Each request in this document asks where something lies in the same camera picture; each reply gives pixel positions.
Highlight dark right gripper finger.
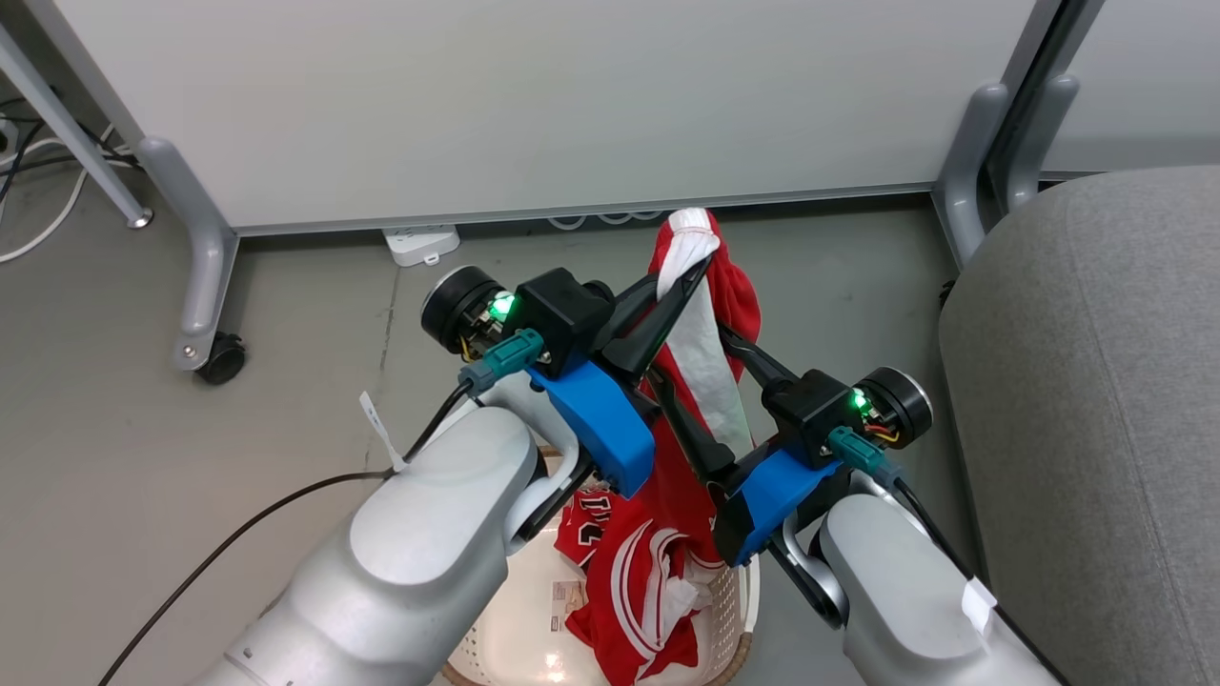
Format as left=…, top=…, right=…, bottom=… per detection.
left=717, top=322, right=798, bottom=392
left=648, top=376, right=742, bottom=484

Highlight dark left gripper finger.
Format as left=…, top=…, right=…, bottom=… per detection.
left=600, top=255, right=714, bottom=379
left=603, top=273, right=661, bottom=334

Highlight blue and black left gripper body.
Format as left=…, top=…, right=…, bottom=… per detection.
left=422, top=267, right=659, bottom=499

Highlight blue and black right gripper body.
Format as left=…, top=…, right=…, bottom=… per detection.
left=712, top=366, right=936, bottom=569

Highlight red and white basketball jersey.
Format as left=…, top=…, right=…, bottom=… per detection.
left=556, top=208, right=763, bottom=686

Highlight printed paper basket label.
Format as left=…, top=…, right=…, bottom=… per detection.
left=551, top=579, right=590, bottom=635

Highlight cream perforated laundry basket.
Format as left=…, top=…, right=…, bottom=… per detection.
left=441, top=443, right=762, bottom=686

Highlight wide white partition panel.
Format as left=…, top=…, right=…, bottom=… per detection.
left=24, top=0, right=1064, bottom=236

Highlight white power strip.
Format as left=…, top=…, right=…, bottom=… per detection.
left=383, top=225, right=461, bottom=268

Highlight grey fabric sofa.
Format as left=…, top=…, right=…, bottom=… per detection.
left=939, top=167, right=1220, bottom=686

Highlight black caster wheel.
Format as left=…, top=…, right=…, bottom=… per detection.
left=195, top=332, right=247, bottom=387

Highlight grey partition leg with caster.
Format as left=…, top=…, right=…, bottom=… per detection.
left=138, top=136, right=239, bottom=373

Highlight narrow white partition panel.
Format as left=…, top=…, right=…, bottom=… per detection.
left=1034, top=0, right=1220, bottom=180

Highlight grey metal desk leg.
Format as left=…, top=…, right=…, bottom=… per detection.
left=0, top=24, right=154, bottom=231

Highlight white looped cable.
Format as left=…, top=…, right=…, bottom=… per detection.
left=548, top=211, right=665, bottom=231

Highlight teal right camera cable connector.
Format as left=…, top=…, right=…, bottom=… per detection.
left=827, top=426, right=903, bottom=487

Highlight teal camera cable connector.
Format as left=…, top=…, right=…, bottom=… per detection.
left=827, top=426, right=903, bottom=487
left=460, top=329, right=546, bottom=396

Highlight teal left camera cable connector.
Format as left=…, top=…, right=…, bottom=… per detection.
left=460, top=329, right=546, bottom=396

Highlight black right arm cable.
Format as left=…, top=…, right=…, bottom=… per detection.
left=891, top=476, right=1070, bottom=686

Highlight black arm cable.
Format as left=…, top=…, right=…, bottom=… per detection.
left=95, top=381, right=478, bottom=686
left=891, top=476, right=1070, bottom=686

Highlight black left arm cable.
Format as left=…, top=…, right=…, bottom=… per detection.
left=95, top=381, right=478, bottom=686

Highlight white left cable tag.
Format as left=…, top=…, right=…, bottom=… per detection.
left=359, top=391, right=407, bottom=474

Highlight white cable tag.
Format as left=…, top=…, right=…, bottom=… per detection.
left=359, top=391, right=407, bottom=474
left=961, top=578, right=999, bottom=637

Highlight white right cable tag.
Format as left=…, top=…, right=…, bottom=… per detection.
left=961, top=578, right=999, bottom=637

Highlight white floor cable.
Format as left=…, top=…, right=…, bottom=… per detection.
left=0, top=119, right=120, bottom=265

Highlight black floor cables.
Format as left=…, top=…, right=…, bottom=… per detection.
left=0, top=95, right=144, bottom=203

